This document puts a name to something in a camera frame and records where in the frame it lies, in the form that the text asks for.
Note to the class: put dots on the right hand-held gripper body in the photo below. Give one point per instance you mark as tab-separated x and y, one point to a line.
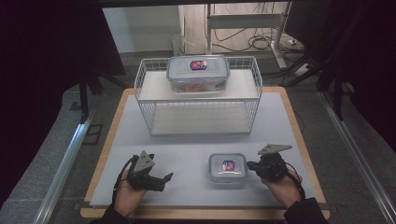
272	168

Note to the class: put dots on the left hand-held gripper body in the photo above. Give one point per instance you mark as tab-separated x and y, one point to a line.
143	165

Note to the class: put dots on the small clear plastic container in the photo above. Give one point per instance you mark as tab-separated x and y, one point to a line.
227	175

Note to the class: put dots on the person's left hand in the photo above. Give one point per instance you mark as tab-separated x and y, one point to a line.
127	199

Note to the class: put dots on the light grey table mat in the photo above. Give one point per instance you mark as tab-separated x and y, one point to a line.
186	149

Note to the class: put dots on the large clear plastic container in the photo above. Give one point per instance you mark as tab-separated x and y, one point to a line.
186	73

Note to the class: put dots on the black tripod stand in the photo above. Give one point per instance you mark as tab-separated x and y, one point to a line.
330	81
90	87

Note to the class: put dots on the white power strip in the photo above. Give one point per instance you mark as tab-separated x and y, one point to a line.
301	70

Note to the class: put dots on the black curtain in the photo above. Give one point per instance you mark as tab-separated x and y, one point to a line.
46	62
358	46

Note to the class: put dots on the aluminium rail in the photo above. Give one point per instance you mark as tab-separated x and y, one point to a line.
62	174
358	155

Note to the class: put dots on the white metal stand frame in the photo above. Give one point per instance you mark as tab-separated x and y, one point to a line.
246	21

